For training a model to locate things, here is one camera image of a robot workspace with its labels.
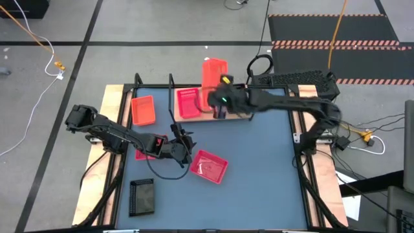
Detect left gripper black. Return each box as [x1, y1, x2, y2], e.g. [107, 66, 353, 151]
[162, 140, 197, 169]

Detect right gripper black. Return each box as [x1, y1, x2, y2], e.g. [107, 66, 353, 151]
[208, 74, 252, 115]

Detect red plastic basket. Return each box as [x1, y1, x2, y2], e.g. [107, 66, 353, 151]
[134, 134, 169, 162]
[189, 149, 229, 185]
[176, 87, 203, 120]

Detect black plastic basket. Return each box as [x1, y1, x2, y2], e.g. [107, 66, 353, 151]
[129, 178, 155, 217]

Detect blue-grey table mat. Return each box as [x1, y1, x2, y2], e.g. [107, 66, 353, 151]
[115, 87, 308, 230]

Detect black perforated computer case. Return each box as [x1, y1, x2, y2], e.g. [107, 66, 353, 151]
[250, 69, 341, 101]

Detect black hazard-striped floor mat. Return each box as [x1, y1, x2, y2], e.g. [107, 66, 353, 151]
[270, 45, 414, 86]
[267, 13, 402, 46]

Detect black power adapter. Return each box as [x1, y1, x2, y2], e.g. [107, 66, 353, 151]
[334, 135, 351, 151]

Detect yellow power plug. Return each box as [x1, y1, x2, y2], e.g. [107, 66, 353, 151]
[349, 128, 373, 142]

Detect white paper sheet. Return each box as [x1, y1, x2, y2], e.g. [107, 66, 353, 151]
[336, 171, 362, 221]

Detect black beam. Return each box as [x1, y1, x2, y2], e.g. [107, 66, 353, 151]
[339, 170, 405, 197]

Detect grey monitor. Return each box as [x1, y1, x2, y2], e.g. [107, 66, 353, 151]
[403, 99, 414, 195]

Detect black box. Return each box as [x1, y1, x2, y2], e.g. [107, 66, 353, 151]
[0, 0, 50, 19]

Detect black keyboard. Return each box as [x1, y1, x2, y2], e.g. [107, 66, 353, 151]
[396, 209, 414, 233]

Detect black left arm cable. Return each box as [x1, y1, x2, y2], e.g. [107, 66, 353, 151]
[146, 157, 191, 181]

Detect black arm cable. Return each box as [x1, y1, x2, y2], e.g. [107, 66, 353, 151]
[193, 93, 212, 115]
[146, 157, 191, 181]

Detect wooden shelf with black frame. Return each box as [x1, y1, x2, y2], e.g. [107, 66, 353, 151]
[167, 72, 256, 126]

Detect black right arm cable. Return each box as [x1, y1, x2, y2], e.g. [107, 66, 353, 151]
[193, 93, 212, 115]

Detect black coiled cable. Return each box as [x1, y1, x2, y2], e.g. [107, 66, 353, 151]
[246, 0, 274, 78]

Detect black aluminium table frame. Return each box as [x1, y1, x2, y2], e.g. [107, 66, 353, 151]
[72, 72, 349, 233]

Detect black cable with white plug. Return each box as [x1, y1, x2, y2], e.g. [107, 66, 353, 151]
[223, 0, 250, 11]

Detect yellow power cord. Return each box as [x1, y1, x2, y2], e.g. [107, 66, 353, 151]
[0, 5, 67, 71]
[327, 0, 349, 71]

